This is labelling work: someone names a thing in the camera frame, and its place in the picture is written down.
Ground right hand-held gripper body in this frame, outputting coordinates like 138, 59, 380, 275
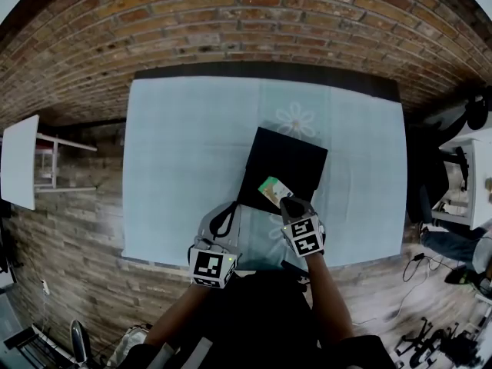
279, 198, 328, 259

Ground white desk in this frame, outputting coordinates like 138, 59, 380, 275
430, 135, 492, 231

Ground person's left forearm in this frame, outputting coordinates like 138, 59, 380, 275
145, 282, 217, 350

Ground person's black clothing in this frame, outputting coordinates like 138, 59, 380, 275
113, 259, 397, 369

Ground black box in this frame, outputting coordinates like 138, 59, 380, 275
234, 126, 329, 215

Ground person's right forearm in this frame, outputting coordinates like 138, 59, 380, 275
305, 252, 357, 348

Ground light blue flowered tablecloth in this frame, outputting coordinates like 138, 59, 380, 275
121, 75, 408, 268

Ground white fabric bag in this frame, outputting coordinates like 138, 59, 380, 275
110, 324, 153, 369

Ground black metal floor stand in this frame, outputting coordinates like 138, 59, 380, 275
394, 316, 486, 369

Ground black wire rack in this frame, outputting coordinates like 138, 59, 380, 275
2, 322, 80, 369

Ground white board panel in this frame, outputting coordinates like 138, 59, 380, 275
0, 114, 40, 211

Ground black floor cable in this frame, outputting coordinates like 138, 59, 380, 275
401, 251, 455, 284

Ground green white box of bandages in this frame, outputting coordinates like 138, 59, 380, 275
258, 175, 294, 209

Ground white floor cable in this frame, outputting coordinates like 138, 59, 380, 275
352, 274, 431, 327

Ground white blue upright appliance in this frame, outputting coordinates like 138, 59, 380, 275
69, 318, 94, 365

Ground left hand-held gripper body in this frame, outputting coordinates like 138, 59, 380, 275
188, 201, 243, 289

